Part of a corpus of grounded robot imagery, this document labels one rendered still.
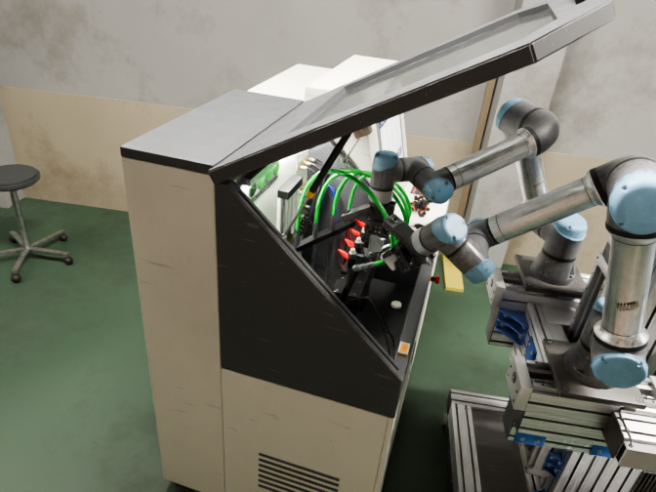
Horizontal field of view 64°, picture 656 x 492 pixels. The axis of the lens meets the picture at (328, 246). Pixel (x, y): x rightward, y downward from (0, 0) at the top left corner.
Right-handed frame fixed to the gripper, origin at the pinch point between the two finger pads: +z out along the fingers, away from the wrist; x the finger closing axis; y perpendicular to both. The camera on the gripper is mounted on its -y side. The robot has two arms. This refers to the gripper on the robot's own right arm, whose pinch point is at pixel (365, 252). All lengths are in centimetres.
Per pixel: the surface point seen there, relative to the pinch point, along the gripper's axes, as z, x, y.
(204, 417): 61, -35, -44
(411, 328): 18.2, -10.4, 20.1
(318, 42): -30, 190, -81
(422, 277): 18.2, 20.9, 19.0
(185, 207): -23, -35, -45
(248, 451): 71, -35, -27
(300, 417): 46, -35, -8
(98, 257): 113, 101, -202
